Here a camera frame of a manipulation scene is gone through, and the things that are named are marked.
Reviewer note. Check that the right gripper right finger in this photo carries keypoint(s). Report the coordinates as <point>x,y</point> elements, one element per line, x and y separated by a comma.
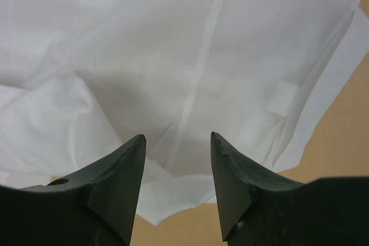
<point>259,207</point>

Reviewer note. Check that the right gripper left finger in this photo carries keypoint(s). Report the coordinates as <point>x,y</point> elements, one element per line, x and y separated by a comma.
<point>95,205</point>

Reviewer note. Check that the white long sleeve shirt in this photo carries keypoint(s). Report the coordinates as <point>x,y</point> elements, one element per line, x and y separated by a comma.
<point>81,77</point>

